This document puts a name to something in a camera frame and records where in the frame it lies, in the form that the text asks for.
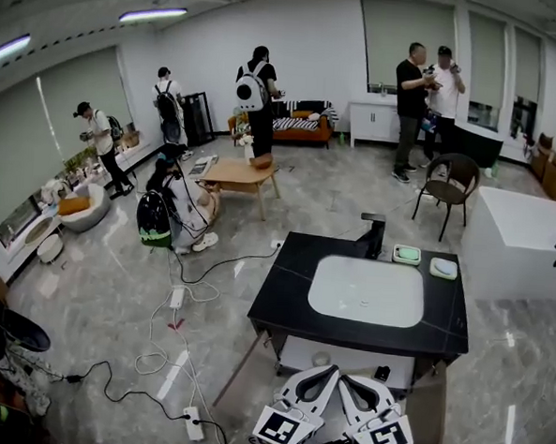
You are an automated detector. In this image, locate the white cable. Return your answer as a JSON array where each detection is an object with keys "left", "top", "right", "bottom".
[{"left": 131, "top": 275, "right": 233, "bottom": 433}]

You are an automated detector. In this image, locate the dark wicker chair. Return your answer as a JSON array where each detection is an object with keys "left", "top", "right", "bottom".
[{"left": 411, "top": 151, "right": 482, "bottom": 244}]

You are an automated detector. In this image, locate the brown cardboard box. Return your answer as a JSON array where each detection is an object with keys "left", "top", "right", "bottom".
[{"left": 527, "top": 131, "right": 556, "bottom": 204}]

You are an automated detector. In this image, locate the white hard-shell backpack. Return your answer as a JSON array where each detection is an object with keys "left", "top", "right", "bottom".
[{"left": 233, "top": 63, "right": 273, "bottom": 112}]

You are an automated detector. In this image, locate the black green backpack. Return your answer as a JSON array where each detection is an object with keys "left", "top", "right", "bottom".
[{"left": 134, "top": 188, "right": 176, "bottom": 250}]

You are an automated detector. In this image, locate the black faucet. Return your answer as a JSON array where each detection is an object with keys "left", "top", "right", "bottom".
[{"left": 353, "top": 212, "right": 387, "bottom": 261}]

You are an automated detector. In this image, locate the orange sofa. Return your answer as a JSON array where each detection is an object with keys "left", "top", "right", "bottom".
[{"left": 226, "top": 95, "right": 341, "bottom": 151}]

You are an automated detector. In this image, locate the wooden bowl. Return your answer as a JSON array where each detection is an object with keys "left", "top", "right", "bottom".
[{"left": 248, "top": 152, "right": 276, "bottom": 171}]

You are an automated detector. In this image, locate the black cable with adapter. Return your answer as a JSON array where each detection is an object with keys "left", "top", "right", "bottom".
[
  {"left": 198, "top": 417, "right": 233, "bottom": 444},
  {"left": 62, "top": 357, "right": 190, "bottom": 421},
  {"left": 173, "top": 237, "right": 282, "bottom": 290}
]

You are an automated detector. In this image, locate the orange cushion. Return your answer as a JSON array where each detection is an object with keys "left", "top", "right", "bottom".
[{"left": 57, "top": 196, "right": 93, "bottom": 218}]

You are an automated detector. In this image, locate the wooden coffee table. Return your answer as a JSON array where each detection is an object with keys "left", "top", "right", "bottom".
[{"left": 194, "top": 156, "right": 283, "bottom": 222}]

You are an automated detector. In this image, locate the grey-brown cabinet door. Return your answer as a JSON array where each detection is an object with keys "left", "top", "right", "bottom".
[
  {"left": 402, "top": 358, "right": 450, "bottom": 444},
  {"left": 212, "top": 327, "right": 272, "bottom": 412}
]

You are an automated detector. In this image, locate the black framed display cabinet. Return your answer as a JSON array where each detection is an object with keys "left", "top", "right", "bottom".
[{"left": 179, "top": 91, "right": 219, "bottom": 149}]

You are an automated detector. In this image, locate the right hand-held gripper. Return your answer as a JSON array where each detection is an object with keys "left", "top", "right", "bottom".
[{"left": 334, "top": 373, "right": 419, "bottom": 444}]

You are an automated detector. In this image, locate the white low media cabinet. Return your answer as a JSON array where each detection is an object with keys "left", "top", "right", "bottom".
[{"left": 0, "top": 185, "right": 69, "bottom": 285}]

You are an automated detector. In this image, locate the white sideboard cabinet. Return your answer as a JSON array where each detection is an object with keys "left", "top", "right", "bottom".
[{"left": 346, "top": 100, "right": 403, "bottom": 152}]

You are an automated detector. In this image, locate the black hard-shell backpack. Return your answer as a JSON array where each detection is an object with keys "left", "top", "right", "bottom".
[{"left": 0, "top": 277, "right": 55, "bottom": 367}]

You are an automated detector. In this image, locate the cream pouf seat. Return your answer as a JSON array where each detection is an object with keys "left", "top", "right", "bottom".
[{"left": 59, "top": 182, "right": 113, "bottom": 235}]

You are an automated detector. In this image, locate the dark green cabinet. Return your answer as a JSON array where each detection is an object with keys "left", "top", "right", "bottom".
[{"left": 449, "top": 123, "right": 505, "bottom": 170}]

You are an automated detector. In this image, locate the ceiling light strip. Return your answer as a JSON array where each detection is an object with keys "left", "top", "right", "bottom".
[
  {"left": 118, "top": 3, "right": 188, "bottom": 28},
  {"left": 0, "top": 33, "right": 32, "bottom": 71}
]

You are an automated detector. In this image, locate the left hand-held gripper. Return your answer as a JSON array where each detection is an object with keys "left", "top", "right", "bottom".
[{"left": 250, "top": 361, "right": 341, "bottom": 444}]

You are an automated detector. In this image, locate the white round robot vacuum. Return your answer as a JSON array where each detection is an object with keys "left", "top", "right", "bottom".
[{"left": 36, "top": 232, "right": 66, "bottom": 265}]

